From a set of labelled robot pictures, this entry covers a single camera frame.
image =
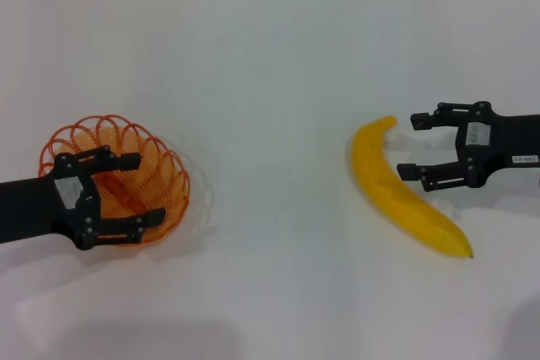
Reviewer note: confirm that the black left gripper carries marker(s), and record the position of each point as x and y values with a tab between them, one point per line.
38	208

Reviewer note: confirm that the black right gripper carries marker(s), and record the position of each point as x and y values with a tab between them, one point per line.
510	141

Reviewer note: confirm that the yellow banana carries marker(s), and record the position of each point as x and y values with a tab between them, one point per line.
379	174

